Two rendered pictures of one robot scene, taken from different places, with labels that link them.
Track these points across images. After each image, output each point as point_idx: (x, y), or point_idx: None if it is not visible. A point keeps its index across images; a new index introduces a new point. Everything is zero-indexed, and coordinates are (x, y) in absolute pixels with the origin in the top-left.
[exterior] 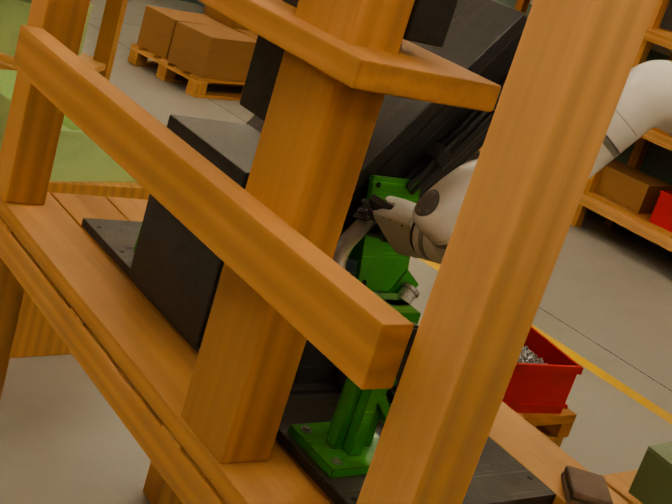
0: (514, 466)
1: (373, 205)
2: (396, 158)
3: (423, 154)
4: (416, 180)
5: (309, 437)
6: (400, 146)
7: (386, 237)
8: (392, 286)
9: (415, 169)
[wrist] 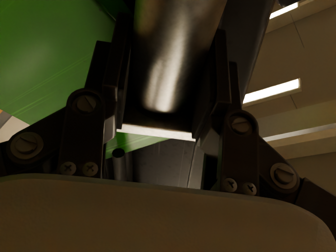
0: None
1: (311, 209)
2: (182, 156)
3: (138, 179)
4: (119, 174)
5: None
6: (193, 170)
7: (131, 204)
8: None
9: (131, 167)
